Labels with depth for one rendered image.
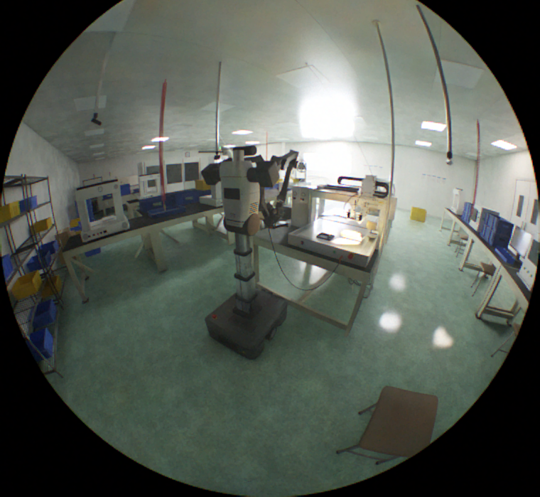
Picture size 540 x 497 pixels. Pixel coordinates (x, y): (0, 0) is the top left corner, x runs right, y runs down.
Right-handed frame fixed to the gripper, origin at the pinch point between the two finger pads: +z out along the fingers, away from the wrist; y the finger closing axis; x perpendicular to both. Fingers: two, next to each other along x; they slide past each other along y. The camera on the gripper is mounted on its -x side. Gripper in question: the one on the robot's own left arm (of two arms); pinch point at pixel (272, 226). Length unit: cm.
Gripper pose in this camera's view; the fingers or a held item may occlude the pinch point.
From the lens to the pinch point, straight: 171.3
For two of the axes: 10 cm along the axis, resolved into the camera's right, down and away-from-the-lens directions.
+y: -7.0, -2.3, 6.8
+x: -6.2, 6.7, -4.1
